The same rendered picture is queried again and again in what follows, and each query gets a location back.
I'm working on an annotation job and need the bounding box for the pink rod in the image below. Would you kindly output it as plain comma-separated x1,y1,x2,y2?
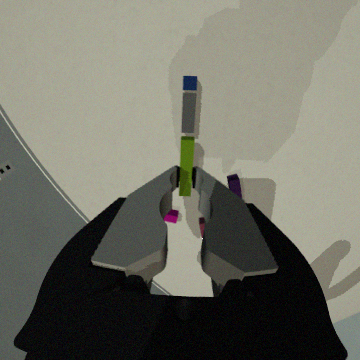
199,217,204,239

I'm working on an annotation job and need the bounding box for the dark purple rod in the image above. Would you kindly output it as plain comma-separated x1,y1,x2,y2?
227,174,242,198

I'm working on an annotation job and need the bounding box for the lime green rectangular bar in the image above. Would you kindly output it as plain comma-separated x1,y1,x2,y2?
179,136,195,197

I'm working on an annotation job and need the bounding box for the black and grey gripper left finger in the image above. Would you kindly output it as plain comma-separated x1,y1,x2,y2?
14,165,180,352

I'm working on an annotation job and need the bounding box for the small blue cube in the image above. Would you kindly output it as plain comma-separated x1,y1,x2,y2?
183,76,197,90

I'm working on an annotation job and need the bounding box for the small magenta block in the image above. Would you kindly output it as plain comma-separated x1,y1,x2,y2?
164,209,178,223

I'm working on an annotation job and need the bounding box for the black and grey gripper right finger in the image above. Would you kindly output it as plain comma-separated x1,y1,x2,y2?
192,166,348,360

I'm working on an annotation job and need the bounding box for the grey rod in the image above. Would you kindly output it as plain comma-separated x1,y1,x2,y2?
181,93,196,133

